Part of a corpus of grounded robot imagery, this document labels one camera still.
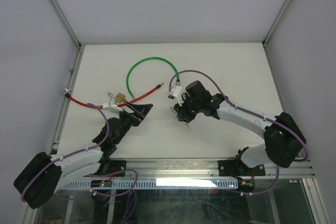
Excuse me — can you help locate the red cable lock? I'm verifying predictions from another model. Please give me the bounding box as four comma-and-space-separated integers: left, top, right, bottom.
64, 82, 165, 110

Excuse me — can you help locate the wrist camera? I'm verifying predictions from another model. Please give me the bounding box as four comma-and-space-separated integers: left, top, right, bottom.
168, 86, 184, 106
101, 98, 122, 113

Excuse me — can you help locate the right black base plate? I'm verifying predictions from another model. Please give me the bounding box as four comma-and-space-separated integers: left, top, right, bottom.
217, 159, 266, 177

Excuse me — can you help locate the brass padlock near red cable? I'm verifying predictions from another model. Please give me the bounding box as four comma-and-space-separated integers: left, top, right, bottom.
108, 92, 125, 104

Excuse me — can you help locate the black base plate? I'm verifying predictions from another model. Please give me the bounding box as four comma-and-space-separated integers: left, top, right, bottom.
89, 159, 127, 177
217, 159, 266, 177

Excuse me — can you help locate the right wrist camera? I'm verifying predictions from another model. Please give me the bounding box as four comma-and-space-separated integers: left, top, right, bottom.
168, 86, 184, 106

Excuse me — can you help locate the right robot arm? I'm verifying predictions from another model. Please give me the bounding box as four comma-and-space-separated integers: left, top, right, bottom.
169, 81, 306, 178

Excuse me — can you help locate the aluminium front rail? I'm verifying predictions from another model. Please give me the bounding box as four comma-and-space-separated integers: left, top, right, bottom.
112, 158, 316, 179

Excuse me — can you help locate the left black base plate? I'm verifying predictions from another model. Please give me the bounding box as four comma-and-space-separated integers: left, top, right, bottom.
89, 159, 127, 177

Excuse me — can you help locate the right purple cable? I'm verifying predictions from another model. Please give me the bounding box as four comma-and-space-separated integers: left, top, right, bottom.
167, 69, 310, 196

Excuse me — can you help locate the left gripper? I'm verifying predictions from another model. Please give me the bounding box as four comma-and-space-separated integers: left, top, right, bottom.
114, 102, 152, 144

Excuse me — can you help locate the green cable lock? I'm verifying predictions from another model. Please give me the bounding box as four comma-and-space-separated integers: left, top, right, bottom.
125, 56, 178, 99

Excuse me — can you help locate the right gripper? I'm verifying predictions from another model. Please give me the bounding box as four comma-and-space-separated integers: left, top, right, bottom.
173, 95, 201, 123

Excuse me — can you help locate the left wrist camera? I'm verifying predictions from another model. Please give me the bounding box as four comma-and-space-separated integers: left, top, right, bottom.
101, 98, 122, 113

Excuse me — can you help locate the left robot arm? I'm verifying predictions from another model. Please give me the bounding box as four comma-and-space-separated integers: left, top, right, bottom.
14, 102, 153, 209

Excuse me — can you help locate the white slotted cable duct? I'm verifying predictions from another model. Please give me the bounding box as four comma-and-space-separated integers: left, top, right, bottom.
63, 178, 238, 190

